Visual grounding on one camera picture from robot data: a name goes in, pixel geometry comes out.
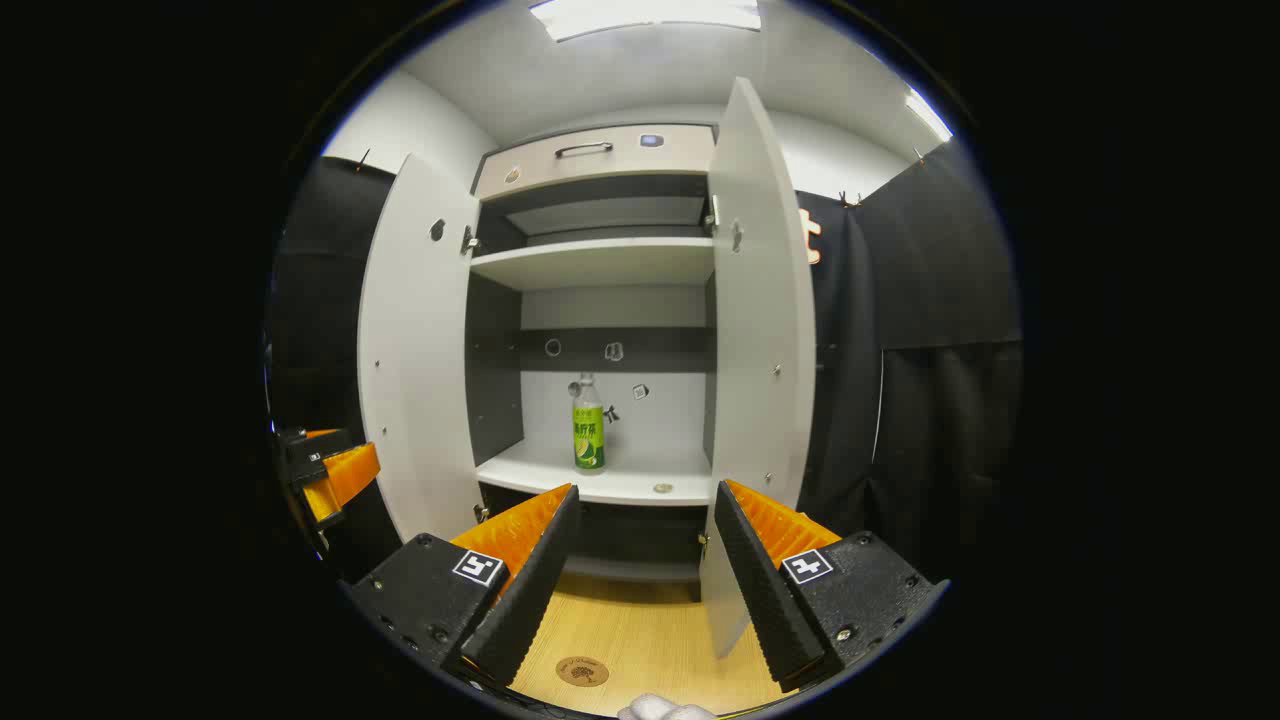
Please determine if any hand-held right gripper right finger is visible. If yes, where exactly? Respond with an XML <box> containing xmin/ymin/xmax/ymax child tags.
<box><xmin>713</xmin><ymin>479</ymin><xmax>949</xmax><ymax>693</ymax></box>

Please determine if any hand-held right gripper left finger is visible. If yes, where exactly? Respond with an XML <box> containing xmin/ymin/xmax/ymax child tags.
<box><xmin>345</xmin><ymin>484</ymin><xmax>582</xmax><ymax>689</ymax></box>

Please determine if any white cabinet door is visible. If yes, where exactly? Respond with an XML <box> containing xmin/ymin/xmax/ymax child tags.
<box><xmin>357</xmin><ymin>152</ymin><xmax>483</xmax><ymax>543</ymax></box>
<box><xmin>697</xmin><ymin>77</ymin><xmax>818</xmax><ymax>661</ymax></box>

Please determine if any green label drink bottle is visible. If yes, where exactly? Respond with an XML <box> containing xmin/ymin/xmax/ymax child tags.
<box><xmin>571</xmin><ymin>373</ymin><xmax>607</xmax><ymax>473</ymax></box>

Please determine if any beige cabinet drawer front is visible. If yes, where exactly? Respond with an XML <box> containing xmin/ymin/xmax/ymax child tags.
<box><xmin>473</xmin><ymin>124</ymin><xmax>717</xmax><ymax>201</ymax></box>

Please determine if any black backdrop cloth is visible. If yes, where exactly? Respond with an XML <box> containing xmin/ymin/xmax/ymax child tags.
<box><xmin>265</xmin><ymin>140</ymin><xmax>1023</xmax><ymax>591</ymax></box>

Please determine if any ceiling light panel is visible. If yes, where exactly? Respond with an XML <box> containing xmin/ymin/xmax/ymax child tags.
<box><xmin>905</xmin><ymin>88</ymin><xmax>954</xmax><ymax>143</ymax></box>

